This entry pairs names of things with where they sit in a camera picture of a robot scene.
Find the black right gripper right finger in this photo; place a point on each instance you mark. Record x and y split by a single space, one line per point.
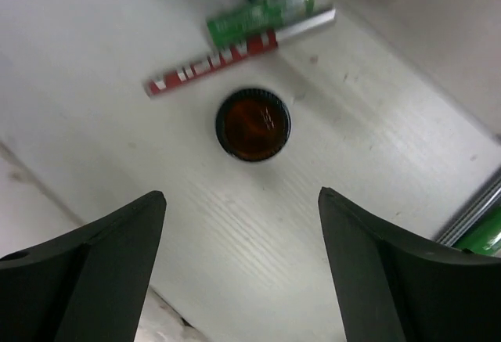
393 285

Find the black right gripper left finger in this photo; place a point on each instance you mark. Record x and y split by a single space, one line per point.
89 284

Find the brown round jar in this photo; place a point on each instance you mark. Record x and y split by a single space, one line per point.
252 124

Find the red makeup pencil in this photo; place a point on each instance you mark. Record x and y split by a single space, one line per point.
255 45

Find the green tube right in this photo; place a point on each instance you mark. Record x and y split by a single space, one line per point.
484 237

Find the green tube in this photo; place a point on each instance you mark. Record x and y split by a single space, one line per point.
484 237
254 17

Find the grey eyeliner pencil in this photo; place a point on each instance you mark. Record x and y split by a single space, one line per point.
477 206

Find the green tube left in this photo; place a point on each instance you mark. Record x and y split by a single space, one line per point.
254 17

